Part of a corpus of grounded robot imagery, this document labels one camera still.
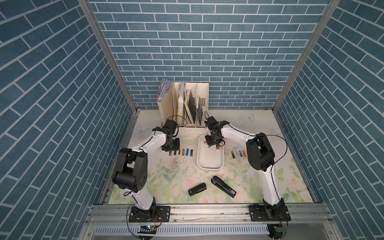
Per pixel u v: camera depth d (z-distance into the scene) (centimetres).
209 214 75
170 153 96
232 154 95
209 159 92
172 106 102
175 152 96
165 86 93
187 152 96
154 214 68
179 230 77
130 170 47
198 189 79
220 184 81
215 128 74
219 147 99
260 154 57
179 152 96
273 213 64
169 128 75
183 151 96
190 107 99
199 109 111
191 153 96
